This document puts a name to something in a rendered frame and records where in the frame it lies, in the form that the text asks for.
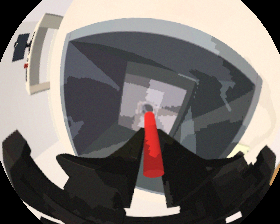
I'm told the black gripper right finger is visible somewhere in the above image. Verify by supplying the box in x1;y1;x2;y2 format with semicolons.
157;128;244;209

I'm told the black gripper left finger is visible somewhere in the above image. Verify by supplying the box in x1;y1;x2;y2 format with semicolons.
56;127;145;209

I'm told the red peg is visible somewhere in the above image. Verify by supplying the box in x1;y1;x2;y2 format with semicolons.
144;112;164;179

